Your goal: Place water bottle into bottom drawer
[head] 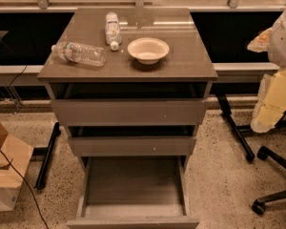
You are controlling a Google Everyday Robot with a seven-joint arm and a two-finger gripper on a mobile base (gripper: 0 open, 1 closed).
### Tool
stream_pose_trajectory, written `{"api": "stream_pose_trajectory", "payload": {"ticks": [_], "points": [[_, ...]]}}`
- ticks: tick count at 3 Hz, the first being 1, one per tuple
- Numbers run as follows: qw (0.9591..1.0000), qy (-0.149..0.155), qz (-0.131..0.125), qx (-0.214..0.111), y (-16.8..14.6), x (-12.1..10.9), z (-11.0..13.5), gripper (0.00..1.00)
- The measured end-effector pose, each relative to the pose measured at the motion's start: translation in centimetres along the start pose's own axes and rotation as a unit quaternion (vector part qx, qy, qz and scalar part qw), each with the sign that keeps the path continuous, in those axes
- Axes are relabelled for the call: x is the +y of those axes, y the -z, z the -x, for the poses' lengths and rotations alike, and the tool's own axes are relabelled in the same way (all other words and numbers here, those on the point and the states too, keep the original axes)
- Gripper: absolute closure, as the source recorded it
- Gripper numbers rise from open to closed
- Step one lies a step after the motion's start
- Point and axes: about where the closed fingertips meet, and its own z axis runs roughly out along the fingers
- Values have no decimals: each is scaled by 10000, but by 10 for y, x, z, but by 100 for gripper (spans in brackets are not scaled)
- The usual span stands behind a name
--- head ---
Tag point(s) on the grey three-drawer cabinet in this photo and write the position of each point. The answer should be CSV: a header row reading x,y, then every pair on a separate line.
x,y
186,72

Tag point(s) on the clear plastic water bottle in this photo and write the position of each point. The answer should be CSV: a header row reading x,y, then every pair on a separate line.
x,y
80,53

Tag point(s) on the open cardboard box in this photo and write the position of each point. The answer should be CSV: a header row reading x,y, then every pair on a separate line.
x,y
15,156

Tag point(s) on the white labelled plastic bottle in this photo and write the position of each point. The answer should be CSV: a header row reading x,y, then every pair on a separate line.
x,y
112,31

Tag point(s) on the white paper bowl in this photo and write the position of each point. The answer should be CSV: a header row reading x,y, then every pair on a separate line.
x,y
148,50

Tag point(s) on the grey top drawer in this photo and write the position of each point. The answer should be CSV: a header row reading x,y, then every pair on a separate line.
x,y
128,112

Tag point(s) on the black left table leg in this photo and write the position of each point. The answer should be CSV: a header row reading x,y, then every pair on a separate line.
x,y
46,153

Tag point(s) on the grey bottom drawer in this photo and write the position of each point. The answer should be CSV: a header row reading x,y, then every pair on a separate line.
x,y
133,192

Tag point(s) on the grey drawer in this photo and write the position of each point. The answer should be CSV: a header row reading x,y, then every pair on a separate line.
x,y
133,192
128,112
132,140

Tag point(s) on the grey middle drawer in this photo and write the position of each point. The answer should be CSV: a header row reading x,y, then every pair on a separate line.
x,y
132,140

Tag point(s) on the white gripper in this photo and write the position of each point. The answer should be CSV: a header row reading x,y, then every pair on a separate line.
x,y
283,43

